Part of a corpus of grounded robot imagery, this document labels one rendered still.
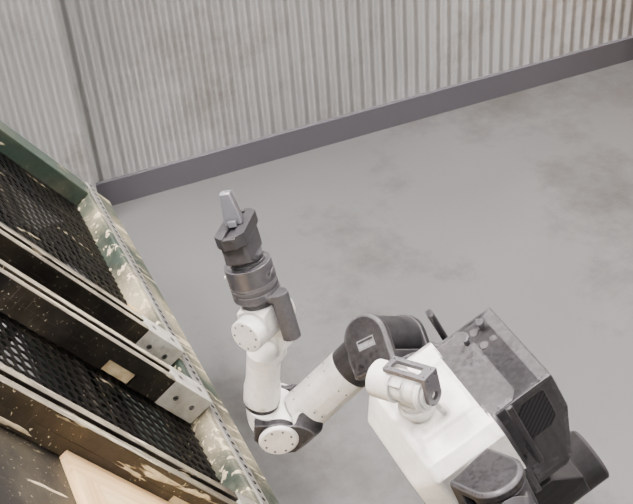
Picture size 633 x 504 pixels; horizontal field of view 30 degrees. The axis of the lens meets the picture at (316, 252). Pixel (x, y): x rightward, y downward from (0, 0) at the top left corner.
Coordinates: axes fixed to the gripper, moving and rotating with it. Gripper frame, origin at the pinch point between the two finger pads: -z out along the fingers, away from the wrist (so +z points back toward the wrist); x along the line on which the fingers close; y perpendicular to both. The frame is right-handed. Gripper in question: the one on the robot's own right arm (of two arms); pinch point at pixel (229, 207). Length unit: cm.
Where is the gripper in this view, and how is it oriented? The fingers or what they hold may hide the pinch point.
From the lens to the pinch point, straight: 205.6
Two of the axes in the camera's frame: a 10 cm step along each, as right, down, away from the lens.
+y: -9.5, 1.4, 2.7
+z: 2.5, 8.7, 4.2
